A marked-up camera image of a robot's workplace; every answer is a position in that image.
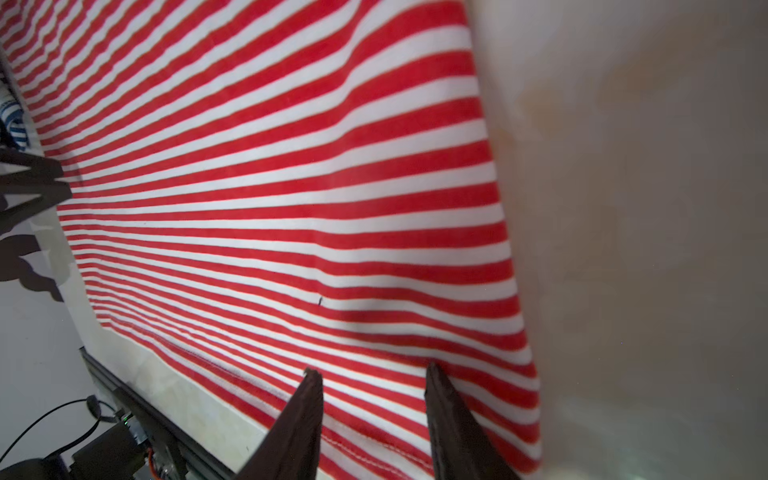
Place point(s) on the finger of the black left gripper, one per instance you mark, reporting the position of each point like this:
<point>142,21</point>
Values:
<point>47,195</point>
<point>38,174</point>

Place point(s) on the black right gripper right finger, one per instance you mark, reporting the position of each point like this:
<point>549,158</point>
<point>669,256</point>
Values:
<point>460,449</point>

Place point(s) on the red white striped tank top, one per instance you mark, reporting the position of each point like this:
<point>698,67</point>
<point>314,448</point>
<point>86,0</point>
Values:
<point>260,187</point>

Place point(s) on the blue white striped tank top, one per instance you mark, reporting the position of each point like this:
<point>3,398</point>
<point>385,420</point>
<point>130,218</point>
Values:
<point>13,131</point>

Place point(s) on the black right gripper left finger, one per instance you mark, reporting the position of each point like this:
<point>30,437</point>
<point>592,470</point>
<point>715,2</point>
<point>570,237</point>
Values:
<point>291,448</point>

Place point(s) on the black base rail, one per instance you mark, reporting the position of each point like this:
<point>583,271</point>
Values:
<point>175,454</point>

